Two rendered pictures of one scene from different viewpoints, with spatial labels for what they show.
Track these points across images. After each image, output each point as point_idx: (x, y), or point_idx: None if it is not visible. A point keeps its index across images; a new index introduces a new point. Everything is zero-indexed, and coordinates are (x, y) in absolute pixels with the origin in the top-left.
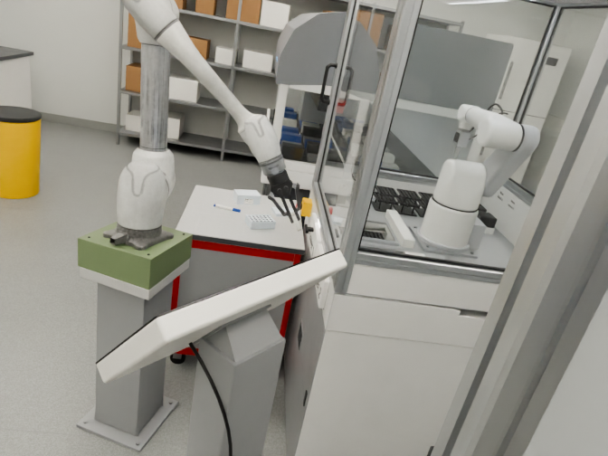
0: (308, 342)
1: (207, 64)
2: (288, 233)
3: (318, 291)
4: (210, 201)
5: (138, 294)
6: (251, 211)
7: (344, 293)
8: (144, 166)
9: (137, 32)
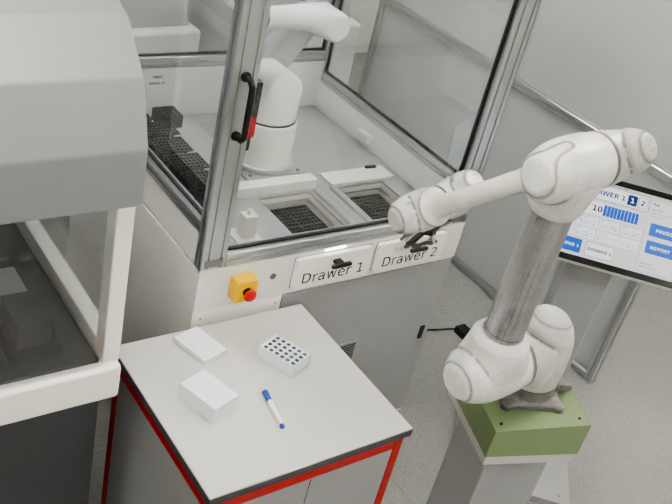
0: (394, 314)
1: None
2: (274, 327)
3: (429, 254)
4: (265, 443)
5: None
6: (241, 383)
7: None
8: (555, 311)
9: (586, 208)
